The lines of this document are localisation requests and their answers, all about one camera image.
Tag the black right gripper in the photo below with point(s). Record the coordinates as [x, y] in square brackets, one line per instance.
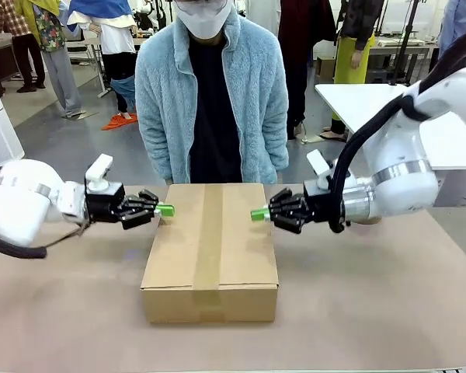
[318, 204]

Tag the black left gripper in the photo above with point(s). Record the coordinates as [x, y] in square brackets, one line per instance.
[105, 204]

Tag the brown cardboard box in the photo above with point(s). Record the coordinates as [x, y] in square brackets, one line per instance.
[171, 252]

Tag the person's right forearm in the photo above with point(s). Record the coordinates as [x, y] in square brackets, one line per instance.
[159, 155]

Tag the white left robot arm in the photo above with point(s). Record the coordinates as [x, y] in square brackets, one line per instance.
[19, 194]

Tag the person's left forearm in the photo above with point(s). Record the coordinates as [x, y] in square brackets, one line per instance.
[270, 155]

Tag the brown packing tape strip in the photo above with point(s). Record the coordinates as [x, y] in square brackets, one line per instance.
[207, 241]

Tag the orange cloth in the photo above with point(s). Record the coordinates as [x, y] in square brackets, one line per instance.
[118, 123]

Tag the person in blue fleece jacket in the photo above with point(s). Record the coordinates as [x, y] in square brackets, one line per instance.
[213, 116]

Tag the white table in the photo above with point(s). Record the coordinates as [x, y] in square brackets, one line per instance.
[353, 101]

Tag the small background cardboard box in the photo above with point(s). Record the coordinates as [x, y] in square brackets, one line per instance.
[326, 70]

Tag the white air purifier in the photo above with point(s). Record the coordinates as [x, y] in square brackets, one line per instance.
[0, 128]

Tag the person in yellow apron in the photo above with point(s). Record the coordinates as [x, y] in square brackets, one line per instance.
[349, 58]

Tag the mannequin in white shirt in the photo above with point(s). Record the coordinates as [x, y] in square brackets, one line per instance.
[116, 39]

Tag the figure in dark red clothes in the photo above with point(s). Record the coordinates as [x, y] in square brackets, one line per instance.
[303, 23]

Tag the wooden top workbench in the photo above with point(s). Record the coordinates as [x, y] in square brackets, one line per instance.
[388, 42]

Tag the person in plaid shirt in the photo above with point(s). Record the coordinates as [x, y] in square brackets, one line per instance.
[23, 46]

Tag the white face mask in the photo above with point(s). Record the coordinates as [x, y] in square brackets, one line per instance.
[204, 21]

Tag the mannequin in floral shirt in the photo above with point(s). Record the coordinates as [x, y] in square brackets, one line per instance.
[52, 27]

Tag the person in blue shirt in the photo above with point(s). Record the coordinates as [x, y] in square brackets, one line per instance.
[456, 19]

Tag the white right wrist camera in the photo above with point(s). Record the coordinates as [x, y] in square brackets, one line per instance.
[317, 161]

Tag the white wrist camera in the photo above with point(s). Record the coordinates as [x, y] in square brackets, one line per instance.
[317, 161]
[99, 167]

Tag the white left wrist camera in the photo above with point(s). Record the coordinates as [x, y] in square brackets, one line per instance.
[99, 167]

